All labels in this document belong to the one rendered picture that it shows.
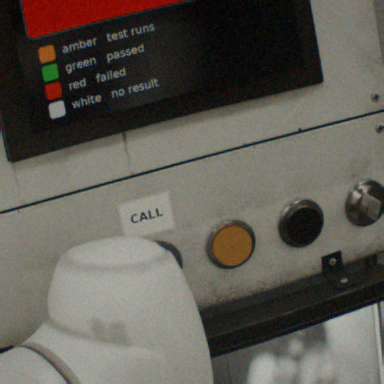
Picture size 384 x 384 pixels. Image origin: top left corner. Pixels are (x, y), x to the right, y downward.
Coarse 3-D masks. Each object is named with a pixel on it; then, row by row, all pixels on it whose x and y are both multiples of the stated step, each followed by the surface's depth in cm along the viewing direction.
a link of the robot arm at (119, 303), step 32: (64, 256) 77; (96, 256) 75; (128, 256) 75; (160, 256) 76; (64, 288) 74; (96, 288) 73; (128, 288) 73; (160, 288) 74; (64, 320) 74; (96, 320) 73; (128, 320) 73; (160, 320) 74; (192, 320) 76; (64, 352) 73; (96, 352) 73; (128, 352) 73; (160, 352) 74; (192, 352) 76
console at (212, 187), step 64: (0, 0) 78; (320, 0) 87; (0, 64) 79; (320, 64) 87; (0, 128) 82; (64, 128) 82; (128, 128) 84; (192, 128) 86; (256, 128) 88; (320, 128) 90; (0, 192) 83; (64, 192) 85; (128, 192) 86; (192, 192) 88; (256, 192) 89; (320, 192) 91; (0, 256) 84; (192, 256) 89; (256, 256) 91; (320, 256) 93; (0, 320) 86
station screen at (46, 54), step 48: (192, 0) 81; (240, 0) 82; (288, 0) 84; (48, 48) 79; (96, 48) 80; (144, 48) 81; (192, 48) 82; (240, 48) 83; (288, 48) 85; (48, 96) 80; (96, 96) 81; (144, 96) 82
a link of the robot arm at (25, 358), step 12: (24, 348) 74; (0, 360) 72; (12, 360) 72; (24, 360) 72; (36, 360) 72; (0, 372) 69; (12, 372) 69; (24, 372) 71; (36, 372) 71; (48, 372) 71
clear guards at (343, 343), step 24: (360, 264) 96; (288, 288) 94; (216, 312) 92; (360, 312) 97; (288, 336) 95; (312, 336) 96; (336, 336) 97; (360, 336) 98; (216, 360) 94; (240, 360) 94; (264, 360) 95; (288, 360) 96; (312, 360) 97; (336, 360) 98; (360, 360) 98
